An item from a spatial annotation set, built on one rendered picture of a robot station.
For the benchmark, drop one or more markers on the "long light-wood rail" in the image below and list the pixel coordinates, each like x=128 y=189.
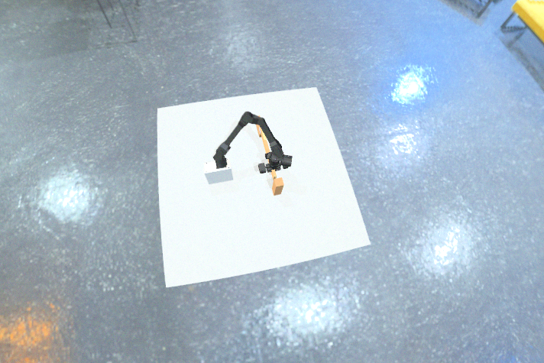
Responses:
x=267 y=150

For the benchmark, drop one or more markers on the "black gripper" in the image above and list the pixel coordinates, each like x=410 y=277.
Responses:
x=270 y=167

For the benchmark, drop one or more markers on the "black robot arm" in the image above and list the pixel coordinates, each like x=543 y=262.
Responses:
x=274 y=156

